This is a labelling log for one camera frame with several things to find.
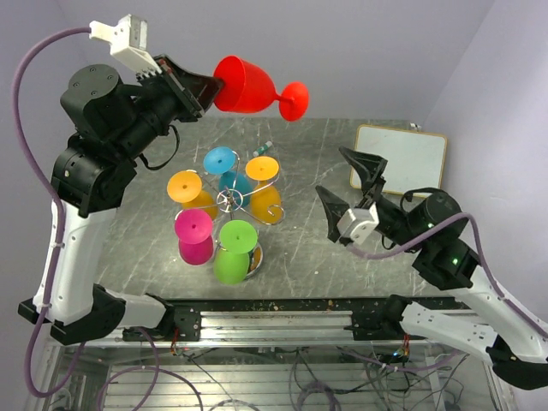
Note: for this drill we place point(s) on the aluminium mounting rail frame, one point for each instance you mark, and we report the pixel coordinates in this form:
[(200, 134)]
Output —
[(314, 354)]

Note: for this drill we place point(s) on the red plastic wine glass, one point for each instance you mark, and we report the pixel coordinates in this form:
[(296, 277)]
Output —
[(248, 89)]

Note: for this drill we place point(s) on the blue plastic wine glass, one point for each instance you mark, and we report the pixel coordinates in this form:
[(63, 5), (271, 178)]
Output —
[(221, 161)]

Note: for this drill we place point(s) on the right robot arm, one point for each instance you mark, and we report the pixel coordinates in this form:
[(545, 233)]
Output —
[(448, 255)]

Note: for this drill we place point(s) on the orange wine glass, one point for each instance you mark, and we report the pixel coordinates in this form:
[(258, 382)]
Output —
[(265, 200), (186, 188)]

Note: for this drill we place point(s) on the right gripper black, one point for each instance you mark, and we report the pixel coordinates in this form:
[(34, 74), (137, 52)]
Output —
[(368, 168)]

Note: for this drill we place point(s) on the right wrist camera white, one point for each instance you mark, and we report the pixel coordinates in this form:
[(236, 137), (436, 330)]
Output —
[(356, 224)]

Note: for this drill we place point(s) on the small whiteboard wooden frame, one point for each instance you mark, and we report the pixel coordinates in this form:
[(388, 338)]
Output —
[(414, 159)]

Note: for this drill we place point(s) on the green plastic wine glass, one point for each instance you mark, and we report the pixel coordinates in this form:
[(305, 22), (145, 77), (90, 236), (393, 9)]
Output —
[(237, 238)]

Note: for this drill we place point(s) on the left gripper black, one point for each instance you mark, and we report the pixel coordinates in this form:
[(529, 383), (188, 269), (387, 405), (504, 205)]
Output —
[(194, 92)]

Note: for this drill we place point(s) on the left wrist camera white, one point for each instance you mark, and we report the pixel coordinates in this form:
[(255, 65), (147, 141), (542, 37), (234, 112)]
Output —
[(128, 42)]

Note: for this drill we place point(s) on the green white marker pen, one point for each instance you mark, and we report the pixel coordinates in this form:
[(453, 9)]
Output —
[(262, 149)]

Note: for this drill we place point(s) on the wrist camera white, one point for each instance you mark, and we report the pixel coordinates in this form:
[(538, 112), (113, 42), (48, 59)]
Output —
[(356, 224), (128, 42)]

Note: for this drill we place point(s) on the pink plastic wine glass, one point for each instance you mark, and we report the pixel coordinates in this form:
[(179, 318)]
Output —
[(193, 228)]

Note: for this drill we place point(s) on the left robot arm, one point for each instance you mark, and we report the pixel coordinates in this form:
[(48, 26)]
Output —
[(114, 123)]

